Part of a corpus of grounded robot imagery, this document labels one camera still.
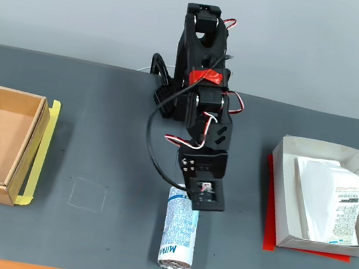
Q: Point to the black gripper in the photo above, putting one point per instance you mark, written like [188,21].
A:
[202,165]

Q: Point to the white blue drink can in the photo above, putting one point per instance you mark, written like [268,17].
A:
[178,235]

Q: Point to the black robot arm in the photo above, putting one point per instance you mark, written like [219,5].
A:
[192,48]

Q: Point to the white cardboard box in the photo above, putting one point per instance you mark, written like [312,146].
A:
[316,146]

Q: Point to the grey table mat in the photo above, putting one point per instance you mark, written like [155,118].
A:
[96,149]
[245,191]

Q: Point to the red paper sheet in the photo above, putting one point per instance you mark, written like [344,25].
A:
[271,222]

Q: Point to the red tape wrap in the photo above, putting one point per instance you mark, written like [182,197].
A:
[206,77]

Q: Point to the black table clamp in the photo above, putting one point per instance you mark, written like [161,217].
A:
[228,78]
[158,57]

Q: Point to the white labelled pouch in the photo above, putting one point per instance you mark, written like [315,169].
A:
[322,196]

